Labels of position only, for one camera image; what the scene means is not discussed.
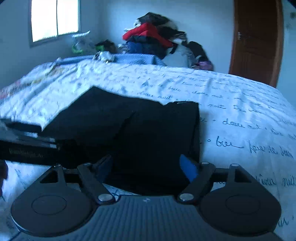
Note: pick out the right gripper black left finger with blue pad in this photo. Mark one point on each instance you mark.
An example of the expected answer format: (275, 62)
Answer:
(93, 176)

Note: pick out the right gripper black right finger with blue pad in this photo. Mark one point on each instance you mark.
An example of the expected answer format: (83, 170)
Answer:
(200, 182)

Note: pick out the black pants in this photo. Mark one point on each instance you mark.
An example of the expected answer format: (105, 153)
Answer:
(144, 138)

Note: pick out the white script-print bedspread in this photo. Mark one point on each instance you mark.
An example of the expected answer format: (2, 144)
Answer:
(241, 120)

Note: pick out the purple bag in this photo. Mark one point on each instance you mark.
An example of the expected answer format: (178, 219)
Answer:
(203, 65)

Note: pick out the light blue folded blanket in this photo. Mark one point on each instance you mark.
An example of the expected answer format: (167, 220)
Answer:
(118, 58)

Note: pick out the white floral bag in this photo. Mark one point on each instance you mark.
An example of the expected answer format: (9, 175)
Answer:
(82, 38)

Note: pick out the green plastic chair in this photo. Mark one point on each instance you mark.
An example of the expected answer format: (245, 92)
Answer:
(79, 49)

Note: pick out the bright sliding window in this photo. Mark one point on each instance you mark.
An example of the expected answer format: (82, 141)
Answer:
(51, 20)

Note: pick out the dark blue garment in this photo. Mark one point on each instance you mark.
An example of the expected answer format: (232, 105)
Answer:
(146, 45)

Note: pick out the brown wooden door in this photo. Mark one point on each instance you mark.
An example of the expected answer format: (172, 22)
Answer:
(258, 41)

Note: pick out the black clothes pile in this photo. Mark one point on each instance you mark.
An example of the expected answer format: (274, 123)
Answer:
(169, 30)

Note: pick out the red jacket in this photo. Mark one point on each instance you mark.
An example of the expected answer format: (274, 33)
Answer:
(147, 30)

